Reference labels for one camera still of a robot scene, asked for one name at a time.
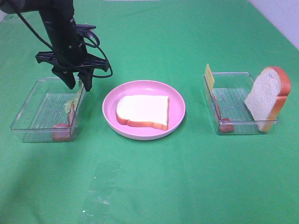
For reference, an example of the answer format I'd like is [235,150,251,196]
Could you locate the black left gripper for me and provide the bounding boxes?
[36,37,109,92]

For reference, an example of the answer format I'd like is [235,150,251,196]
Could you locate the green lettuce leaf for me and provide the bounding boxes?
[64,80,84,113]

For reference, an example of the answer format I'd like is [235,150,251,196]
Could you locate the bacon strip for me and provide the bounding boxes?
[212,93,235,133]
[52,101,75,141]

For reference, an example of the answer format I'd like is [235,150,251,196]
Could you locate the toast bread slice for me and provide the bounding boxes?
[244,66,292,132]
[116,95,170,131]

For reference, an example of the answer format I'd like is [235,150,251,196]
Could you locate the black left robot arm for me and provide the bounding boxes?
[0,0,112,91]

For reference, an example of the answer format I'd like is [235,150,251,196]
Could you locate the left clear plastic container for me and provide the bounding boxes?
[10,77,85,143]

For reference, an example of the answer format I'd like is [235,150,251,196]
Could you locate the clear plastic container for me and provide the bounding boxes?
[10,77,85,143]
[203,72,266,135]

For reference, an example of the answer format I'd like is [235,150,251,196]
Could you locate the pink round plate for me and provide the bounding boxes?
[102,80,186,140]

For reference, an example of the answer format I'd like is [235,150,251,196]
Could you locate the clear plastic film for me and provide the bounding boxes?
[80,161,121,224]

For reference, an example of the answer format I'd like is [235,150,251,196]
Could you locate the yellow cheese slice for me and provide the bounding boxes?
[205,64,215,93]

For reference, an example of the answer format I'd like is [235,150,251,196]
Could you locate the right clear plastic container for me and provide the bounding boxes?
[203,72,266,135]

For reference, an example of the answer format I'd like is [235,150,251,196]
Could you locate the green tablecloth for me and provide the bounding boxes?
[0,0,299,224]

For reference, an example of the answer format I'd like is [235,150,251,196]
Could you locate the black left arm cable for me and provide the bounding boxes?
[15,11,114,79]

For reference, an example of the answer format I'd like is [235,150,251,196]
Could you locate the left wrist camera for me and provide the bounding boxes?
[76,24,96,36]

